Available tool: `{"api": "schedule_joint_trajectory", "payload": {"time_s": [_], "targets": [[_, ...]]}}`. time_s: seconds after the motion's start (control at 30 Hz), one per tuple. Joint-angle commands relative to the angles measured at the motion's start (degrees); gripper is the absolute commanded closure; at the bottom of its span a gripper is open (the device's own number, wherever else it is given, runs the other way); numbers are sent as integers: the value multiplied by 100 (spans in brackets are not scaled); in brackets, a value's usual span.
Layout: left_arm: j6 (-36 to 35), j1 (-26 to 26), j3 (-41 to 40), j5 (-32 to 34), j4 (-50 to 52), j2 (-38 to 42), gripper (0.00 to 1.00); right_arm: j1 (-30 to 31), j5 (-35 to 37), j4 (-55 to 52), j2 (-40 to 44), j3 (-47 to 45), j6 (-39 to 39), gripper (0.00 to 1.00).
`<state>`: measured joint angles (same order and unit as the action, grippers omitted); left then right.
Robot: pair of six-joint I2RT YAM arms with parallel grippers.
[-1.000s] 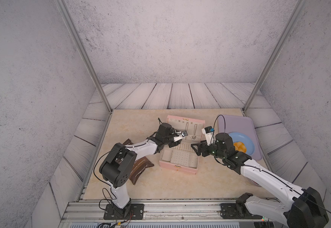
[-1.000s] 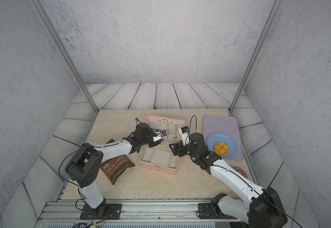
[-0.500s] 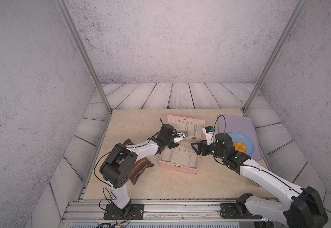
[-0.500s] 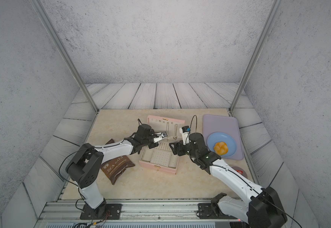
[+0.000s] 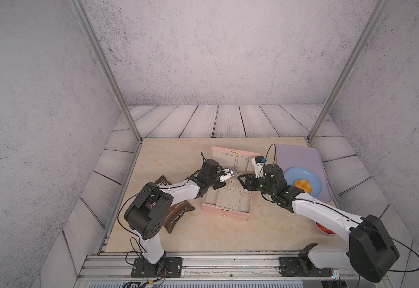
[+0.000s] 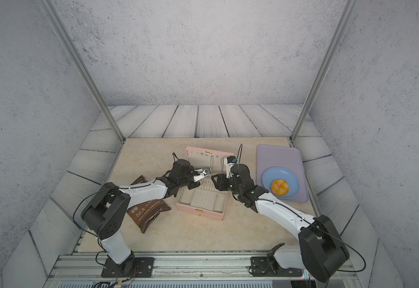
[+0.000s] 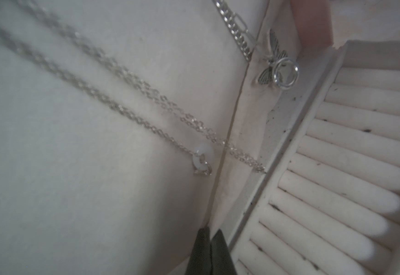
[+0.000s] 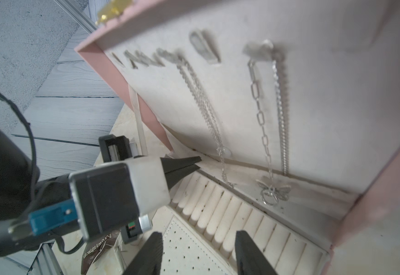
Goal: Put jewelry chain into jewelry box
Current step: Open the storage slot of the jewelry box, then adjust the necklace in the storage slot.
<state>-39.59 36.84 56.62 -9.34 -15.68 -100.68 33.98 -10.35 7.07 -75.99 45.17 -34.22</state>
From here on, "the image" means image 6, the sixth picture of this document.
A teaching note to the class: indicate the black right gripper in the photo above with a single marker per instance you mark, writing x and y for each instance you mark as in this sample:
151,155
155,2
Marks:
220,184

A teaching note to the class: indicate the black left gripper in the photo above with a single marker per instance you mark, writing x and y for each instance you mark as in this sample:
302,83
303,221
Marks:
195,185

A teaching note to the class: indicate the pink jewelry box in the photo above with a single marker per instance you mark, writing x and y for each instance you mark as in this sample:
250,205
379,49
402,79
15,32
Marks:
205,200

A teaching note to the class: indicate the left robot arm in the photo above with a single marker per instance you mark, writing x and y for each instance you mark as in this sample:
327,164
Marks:
105,212

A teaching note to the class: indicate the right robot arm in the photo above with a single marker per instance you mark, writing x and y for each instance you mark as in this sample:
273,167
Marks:
321,250

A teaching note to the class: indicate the yellow braided bread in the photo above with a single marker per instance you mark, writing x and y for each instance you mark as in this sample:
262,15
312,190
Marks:
280,187

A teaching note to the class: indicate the blue plate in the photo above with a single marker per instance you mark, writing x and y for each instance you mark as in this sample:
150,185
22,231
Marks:
276,173

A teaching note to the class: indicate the lilac tray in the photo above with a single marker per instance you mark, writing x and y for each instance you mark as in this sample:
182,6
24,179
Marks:
282,163

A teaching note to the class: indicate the brown kettle chips bag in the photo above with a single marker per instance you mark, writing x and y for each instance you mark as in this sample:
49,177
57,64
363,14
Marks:
145,213

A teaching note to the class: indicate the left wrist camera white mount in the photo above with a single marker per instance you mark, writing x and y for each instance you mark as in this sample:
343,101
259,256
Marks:
196,176

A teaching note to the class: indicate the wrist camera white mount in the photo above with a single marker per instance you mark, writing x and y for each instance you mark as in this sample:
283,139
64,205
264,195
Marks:
196,176
229,162

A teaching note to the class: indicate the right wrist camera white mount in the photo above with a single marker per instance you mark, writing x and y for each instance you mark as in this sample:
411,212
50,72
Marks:
229,162

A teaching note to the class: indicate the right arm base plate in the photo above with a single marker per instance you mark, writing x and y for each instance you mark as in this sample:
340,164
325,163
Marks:
264,266

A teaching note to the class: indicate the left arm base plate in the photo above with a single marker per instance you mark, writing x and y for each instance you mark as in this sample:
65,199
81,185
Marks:
138,267

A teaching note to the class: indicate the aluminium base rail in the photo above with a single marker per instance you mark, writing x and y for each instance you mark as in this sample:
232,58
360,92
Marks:
184,270

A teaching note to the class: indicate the silver right frame post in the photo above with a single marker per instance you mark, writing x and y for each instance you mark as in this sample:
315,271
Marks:
333,47

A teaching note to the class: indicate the silver frame post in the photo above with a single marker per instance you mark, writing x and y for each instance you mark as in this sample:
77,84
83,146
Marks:
333,47
60,31

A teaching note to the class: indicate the silver left frame post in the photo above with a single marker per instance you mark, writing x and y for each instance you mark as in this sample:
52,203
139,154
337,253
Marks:
60,31

